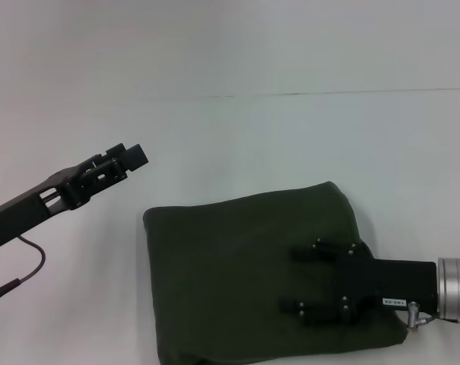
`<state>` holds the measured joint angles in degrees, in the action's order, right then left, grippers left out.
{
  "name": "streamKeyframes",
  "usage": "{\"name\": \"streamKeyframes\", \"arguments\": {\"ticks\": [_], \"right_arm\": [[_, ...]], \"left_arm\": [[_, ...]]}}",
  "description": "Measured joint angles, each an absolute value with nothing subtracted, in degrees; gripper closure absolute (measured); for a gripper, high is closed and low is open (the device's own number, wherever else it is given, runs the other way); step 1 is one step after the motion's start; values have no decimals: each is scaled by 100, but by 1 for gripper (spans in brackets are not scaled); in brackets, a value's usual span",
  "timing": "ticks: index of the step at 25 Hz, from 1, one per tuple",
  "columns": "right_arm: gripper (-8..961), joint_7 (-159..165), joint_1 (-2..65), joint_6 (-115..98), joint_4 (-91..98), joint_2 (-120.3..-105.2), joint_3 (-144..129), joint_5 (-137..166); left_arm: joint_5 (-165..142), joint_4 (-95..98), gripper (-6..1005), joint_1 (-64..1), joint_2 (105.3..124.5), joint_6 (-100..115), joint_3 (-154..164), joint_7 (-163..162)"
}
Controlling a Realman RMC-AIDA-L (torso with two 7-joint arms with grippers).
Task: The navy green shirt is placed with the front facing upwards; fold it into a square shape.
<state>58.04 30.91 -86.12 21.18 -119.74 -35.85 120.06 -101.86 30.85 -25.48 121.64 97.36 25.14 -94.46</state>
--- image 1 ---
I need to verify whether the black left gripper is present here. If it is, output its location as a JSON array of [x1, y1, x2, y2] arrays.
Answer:
[[0, 143, 127, 252]]

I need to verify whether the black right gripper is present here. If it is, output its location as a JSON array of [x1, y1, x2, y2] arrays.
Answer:
[[278, 238, 440, 329]]

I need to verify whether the dark green FREE t-shirt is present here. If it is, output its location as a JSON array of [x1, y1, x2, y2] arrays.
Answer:
[[142, 180, 409, 365]]

